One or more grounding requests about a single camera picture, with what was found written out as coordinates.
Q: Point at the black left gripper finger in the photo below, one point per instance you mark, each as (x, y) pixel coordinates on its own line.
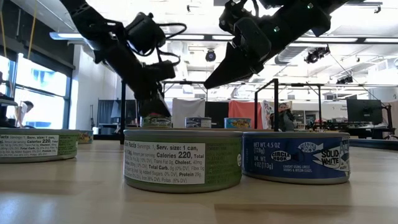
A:
(144, 109)
(160, 107)

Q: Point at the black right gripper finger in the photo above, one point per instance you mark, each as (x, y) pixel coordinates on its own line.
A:
(230, 71)

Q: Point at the blue label albacore tuna can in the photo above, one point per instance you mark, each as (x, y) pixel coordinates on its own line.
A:
(295, 158)
(198, 122)

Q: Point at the teal yellow label can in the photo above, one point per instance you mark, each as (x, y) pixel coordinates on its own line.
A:
(237, 123)
(86, 137)

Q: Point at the green label can silver lid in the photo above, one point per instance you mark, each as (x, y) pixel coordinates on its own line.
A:
(37, 146)

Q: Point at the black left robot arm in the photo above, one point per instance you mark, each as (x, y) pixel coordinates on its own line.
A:
(84, 15)

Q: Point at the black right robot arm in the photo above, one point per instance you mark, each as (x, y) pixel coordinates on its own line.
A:
(298, 18)

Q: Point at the white cloth partition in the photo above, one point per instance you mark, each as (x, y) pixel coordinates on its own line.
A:
(186, 109)

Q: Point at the orange cloth partition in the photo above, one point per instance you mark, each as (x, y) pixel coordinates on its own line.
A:
(244, 109)

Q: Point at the black cloth partition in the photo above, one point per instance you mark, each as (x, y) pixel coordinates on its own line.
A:
(216, 113)

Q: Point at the white patterned cloth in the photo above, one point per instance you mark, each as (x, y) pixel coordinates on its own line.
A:
(266, 112)

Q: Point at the black ceiling spotlight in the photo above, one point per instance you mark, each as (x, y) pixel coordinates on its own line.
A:
(344, 80)
(317, 54)

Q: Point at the white ceiling light strip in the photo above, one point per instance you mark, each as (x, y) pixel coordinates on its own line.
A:
(381, 40)
(66, 36)
(326, 40)

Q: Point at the background workstation table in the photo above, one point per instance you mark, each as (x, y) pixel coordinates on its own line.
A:
(351, 127)

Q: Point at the black computer monitor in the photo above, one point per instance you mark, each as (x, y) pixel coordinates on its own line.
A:
(363, 112)

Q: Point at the black ceiling dome camera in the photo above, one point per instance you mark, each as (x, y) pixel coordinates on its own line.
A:
(210, 56)

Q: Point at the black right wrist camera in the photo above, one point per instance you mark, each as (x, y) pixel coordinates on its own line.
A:
(231, 15)

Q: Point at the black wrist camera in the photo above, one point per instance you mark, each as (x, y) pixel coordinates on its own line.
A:
(144, 31)
(231, 15)

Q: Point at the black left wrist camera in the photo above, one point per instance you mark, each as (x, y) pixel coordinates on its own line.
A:
(144, 31)

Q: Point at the black background frame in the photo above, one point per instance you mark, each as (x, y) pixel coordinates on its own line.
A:
(319, 105)

